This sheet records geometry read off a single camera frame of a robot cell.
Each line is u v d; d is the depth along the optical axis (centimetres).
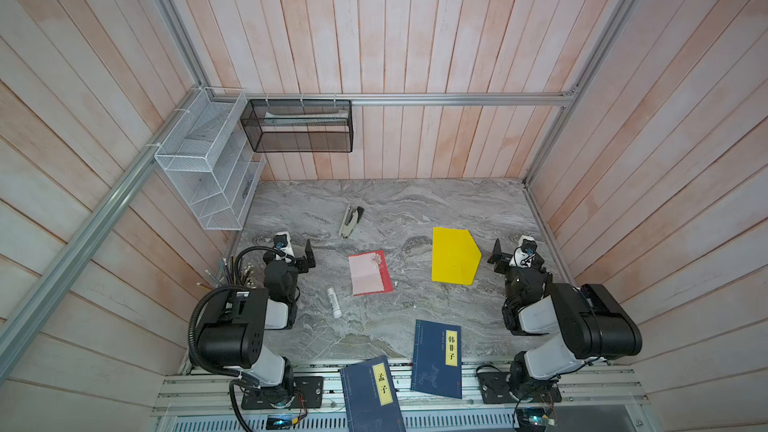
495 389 73
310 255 84
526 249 75
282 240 76
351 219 107
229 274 82
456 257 101
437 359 78
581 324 46
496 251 83
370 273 96
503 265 80
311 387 75
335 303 87
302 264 82
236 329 45
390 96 96
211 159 69
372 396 72
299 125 108
